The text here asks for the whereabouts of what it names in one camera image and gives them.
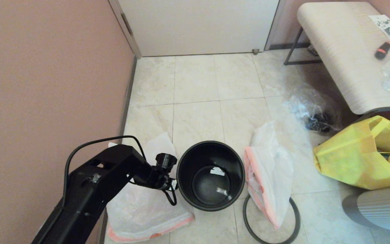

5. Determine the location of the black round trash bin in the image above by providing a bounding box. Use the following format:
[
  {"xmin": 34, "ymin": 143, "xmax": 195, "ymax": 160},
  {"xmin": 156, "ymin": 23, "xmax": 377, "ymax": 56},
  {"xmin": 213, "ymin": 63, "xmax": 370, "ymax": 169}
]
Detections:
[{"xmin": 177, "ymin": 141, "xmax": 246, "ymax": 211}]

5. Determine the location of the white red plastic bag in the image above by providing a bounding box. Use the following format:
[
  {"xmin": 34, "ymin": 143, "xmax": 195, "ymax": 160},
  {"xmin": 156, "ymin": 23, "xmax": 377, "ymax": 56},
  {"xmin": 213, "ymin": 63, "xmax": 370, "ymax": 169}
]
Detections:
[{"xmin": 106, "ymin": 132, "xmax": 195, "ymax": 243}]

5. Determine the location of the black bin ring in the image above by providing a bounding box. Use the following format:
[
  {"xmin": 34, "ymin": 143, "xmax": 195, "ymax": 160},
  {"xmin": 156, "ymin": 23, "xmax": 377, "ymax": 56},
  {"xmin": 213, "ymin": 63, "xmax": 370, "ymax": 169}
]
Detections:
[{"xmin": 243, "ymin": 194, "xmax": 301, "ymax": 244}]

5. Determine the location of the used translucent trash bag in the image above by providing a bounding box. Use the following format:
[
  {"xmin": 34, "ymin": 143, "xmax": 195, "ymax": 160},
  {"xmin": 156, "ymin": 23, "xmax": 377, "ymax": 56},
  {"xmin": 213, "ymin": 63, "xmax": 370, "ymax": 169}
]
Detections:
[{"xmin": 245, "ymin": 121, "xmax": 294, "ymax": 230}]

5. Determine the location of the grey ribbed robot base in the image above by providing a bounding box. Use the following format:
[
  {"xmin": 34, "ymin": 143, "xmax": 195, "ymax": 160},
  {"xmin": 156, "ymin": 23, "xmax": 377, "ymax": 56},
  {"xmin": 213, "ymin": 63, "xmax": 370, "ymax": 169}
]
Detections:
[{"xmin": 342, "ymin": 183, "xmax": 390, "ymax": 232}]

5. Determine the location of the crumpled clear plastic bag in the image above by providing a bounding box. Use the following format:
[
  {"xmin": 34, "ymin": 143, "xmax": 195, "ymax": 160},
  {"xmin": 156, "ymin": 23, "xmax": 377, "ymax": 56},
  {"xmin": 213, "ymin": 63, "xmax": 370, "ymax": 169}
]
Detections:
[{"xmin": 283, "ymin": 85, "xmax": 343, "ymax": 134}]

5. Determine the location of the yellow shopping bag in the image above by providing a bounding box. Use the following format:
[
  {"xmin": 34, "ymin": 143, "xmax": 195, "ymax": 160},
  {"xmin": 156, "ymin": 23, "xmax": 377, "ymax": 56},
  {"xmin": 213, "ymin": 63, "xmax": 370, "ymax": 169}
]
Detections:
[{"xmin": 313, "ymin": 115, "xmax": 390, "ymax": 190}]

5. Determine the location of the black left wrist motor cylinder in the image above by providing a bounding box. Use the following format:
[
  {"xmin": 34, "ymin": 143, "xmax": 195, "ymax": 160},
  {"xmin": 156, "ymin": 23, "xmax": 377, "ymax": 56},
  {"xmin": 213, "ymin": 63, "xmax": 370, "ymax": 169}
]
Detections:
[{"xmin": 155, "ymin": 153, "xmax": 178, "ymax": 171}]

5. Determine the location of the white door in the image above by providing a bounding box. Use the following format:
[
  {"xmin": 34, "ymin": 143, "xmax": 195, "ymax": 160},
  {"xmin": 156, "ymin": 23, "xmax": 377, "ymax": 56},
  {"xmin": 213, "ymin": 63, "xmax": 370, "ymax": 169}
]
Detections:
[{"xmin": 118, "ymin": 0, "xmax": 280, "ymax": 57}]

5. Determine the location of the black tangled object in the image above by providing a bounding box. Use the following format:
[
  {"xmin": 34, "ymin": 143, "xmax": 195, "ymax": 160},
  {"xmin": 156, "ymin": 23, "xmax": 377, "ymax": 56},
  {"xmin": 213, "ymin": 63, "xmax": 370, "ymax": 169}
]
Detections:
[{"xmin": 305, "ymin": 114, "xmax": 332, "ymax": 133}]

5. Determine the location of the light wood-grain table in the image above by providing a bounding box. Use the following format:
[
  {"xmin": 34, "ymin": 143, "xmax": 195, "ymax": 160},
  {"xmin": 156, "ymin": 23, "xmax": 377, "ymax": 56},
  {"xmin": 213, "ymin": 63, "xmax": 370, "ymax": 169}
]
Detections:
[{"xmin": 297, "ymin": 2, "xmax": 390, "ymax": 115}]

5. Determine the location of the black orange marker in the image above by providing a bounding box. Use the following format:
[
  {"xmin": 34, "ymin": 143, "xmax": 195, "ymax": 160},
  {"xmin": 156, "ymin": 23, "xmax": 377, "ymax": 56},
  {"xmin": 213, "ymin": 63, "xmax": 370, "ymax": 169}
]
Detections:
[{"xmin": 374, "ymin": 41, "xmax": 390, "ymax": 61}]

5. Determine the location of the black and white booklet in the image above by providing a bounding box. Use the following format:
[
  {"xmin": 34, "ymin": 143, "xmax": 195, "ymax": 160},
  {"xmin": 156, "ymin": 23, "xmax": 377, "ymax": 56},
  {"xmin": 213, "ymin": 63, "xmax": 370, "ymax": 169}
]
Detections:
[{"xmin": 368, "ymin": 14, "xmax": 390, "ymax": 42}]

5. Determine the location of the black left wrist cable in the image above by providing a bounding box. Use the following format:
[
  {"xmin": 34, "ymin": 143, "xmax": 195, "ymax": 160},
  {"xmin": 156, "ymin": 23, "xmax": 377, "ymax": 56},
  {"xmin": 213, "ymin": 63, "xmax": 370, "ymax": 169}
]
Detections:
[{"xmin": 63, "ymin": 136, "xmax": 178, "ymax": 206}]

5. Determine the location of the grey door frame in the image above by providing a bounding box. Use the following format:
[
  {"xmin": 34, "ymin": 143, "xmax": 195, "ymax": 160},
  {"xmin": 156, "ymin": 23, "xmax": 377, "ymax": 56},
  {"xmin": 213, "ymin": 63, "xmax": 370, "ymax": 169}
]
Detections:
[{"xmin": 108, "ymin": 0, "xmax": 287, "ymax": 59}]

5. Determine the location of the black metal table frame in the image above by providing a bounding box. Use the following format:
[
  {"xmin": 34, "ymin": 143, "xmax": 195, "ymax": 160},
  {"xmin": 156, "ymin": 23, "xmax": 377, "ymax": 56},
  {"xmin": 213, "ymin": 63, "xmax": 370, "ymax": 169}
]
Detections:
[{"xmin": 284, "ymin": 26, "xmax": 390, "ymax": 117}]

